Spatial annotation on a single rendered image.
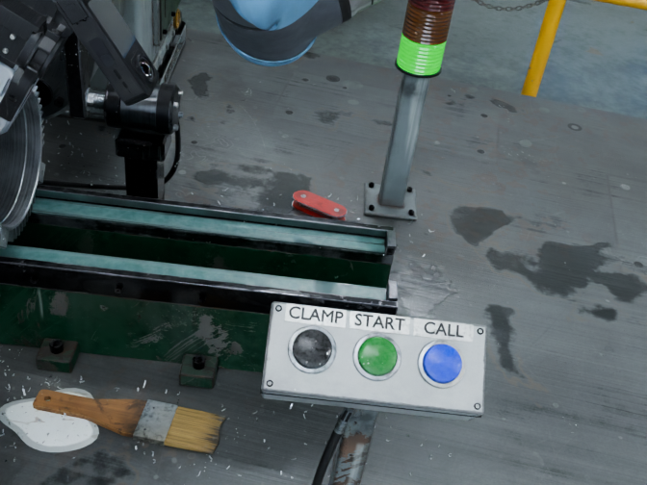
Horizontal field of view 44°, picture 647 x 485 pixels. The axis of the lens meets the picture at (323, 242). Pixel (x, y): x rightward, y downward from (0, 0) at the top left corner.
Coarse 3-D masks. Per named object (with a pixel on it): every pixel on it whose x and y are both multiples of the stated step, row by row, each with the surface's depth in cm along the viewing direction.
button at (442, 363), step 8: (440, 344) 62; (432, 352) 61; (440, 352) 61; (448, 352) 61; (456, 352) 61; (424, 360) 61; (432, 360) 61; (440, 360) 61; (448, 360) 61; (456, 360) 61; (424, 368) 61; (432, 368) 61; (440, 368) 61; (448, 368) 61; (456, 368) 61; (432, 376) 61; (440, 376) 61; (448, 376) 61; (456, 376) 61
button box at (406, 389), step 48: (288, 336) 61; (336, 336) 62; (384, 336) 62; (432, 336) 62; (480, 336) 62; (288, 384) 60; (336, 384) 61; (384, 384) 61; (432, 384) 61; (480, 384) 61
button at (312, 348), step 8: (304, 336) 61; (312, 336) 61; (320, 336) 61; (296, 344) 61; (304, 344) 61; (312, 344) 61; (320, 344) 61; (328, 344) 61; (296, 352) 60; (304, 352) 60; (312, 352) 60; (320, 352) 60; (328, 352) 61; (296, 360) 61; (304, 360) 60; (312, 360) 60; (320, 360) 60; (312, 368) 60
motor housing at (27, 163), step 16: (32, 96) 88; (32, 112) 90; (16, 128) 91; (32, 128) 91; (0, 144) 92; (16, 144) 92; (32, 144) 92; (0, 160) 92; (16, 160) 92; (32, 160) 92; (0, 176) 92; (16, 176) 92; (32, 176) 92; (0, 192) 91; (16, 192) 91; (32, 192) 92; (0, 208) 90; (16, 208) 90; (32, 208) 92; (0, 224) 82; (16, 224) 87
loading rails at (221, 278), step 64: (64, 192) 95; (0, 256) 85; (64, 256) 88; (128, 256) 97; (192, 256) 96; (256, 256) 96; (320, 256) 96; (384, 256) 95; (0, 320) 90; (64, 320) 90; (128, 320) 89; (192, 320) 89; (256, 320) 88; (192, 384) 91
